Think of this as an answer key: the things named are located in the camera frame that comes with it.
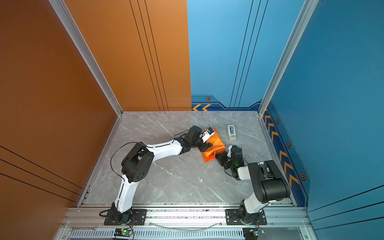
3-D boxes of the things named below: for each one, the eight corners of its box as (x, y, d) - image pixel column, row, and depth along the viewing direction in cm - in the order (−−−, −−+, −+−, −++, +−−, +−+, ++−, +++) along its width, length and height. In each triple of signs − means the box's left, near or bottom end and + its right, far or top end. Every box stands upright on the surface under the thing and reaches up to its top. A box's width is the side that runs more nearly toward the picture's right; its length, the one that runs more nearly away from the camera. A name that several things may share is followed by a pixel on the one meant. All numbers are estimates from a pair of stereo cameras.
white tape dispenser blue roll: (228, 140, 105) (229, 136, 102) (226, 128, 112) (227, 124, 108) (236, 140, 105) (237, 136, 101) (233, 128, 112) (234, 124, 108)
